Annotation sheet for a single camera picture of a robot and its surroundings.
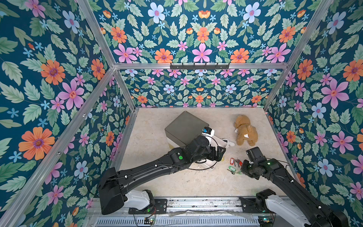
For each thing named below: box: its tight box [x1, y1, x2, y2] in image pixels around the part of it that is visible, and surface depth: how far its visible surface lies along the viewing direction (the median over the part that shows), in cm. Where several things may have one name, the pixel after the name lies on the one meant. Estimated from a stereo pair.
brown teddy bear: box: [233, 114, 259, 147], surface depth 92 cm
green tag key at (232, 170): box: [226, 165, 237, 175], surface depth 88 cm
